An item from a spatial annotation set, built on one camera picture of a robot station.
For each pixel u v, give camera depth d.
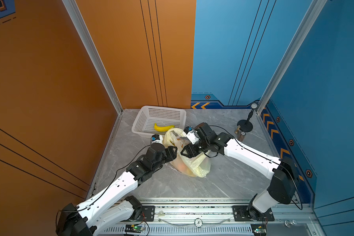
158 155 0.58
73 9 0.70
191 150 0.68
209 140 0.61
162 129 1.05
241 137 0.99
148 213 0.75
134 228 0.71
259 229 0.71
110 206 0.47
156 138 0.69
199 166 0.77
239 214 0.72
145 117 1.12
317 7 0.70
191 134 0.71
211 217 0.73
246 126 1.09
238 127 1.02
